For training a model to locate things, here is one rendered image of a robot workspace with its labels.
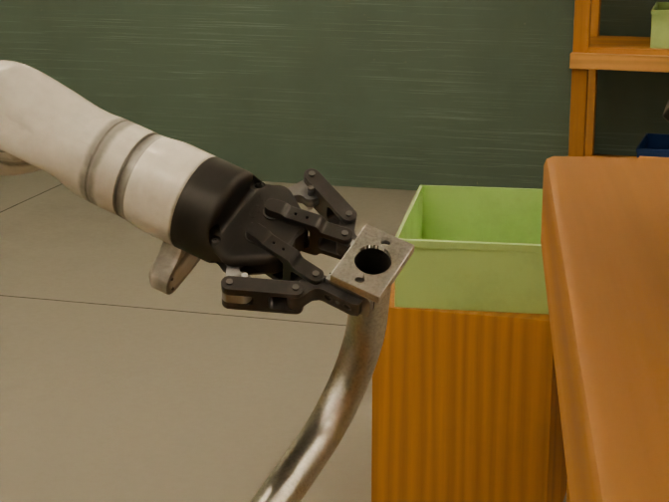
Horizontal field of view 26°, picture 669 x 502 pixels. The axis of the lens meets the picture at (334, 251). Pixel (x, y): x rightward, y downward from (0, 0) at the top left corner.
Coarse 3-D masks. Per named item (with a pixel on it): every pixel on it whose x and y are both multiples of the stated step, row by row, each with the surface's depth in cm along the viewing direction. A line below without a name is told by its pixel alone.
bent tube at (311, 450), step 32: (352, 256) 103; (384, 256) 105; (352, 288) 102; (384, 288) 102; (352, 320) 107; (384, 320) 108; (352, 352) 109; (352, 384) 110; (320, 416) 110; (352, 416) 111; (320, 448) 109; (288, 480) 106
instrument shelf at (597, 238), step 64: (576, 192) 52; (640, 192) 52; (576, 256) 44; (640, 256) 44; (576, 320) 38; (640, 320) 38; (576, 384) 34; (640, 384) 33; (576, 448) 33; (640, 448) 30
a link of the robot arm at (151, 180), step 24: (144, 144) 108; (168, 144) 108; (144, 168) 107; (168, 168) 107; (192, 168) 107; (120, 192) 108; (144, 192) 107; (168, 192) 106; (120, 216) 110; (144, 216) 107; (168, 216) 106; (168, 240) 108; (168, 264) 111; (192, 264) 114; (168, 288) 112
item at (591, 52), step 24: (576, 0) 651; (600, 0) 695; (576, 24) 653; (576, 48) 656; (600, 48) 654; (624, 48) 651; (648, 48) 651; (576, 72) 659; (576, 96) 661; (576, 120) 664; (576, 144) 667; (648, 144) 705
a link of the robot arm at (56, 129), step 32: (0, 64) 110; (0, 96) 109; (32, 96) 109; (64, 96) 110; (0, 128) 109; (32, 128) 109; (64, 128) 109; (96, 128) 109; (128, 128) 109; (32, 160) 109; (64, 160) 109; (96, 160) 108; (96, 192) 109
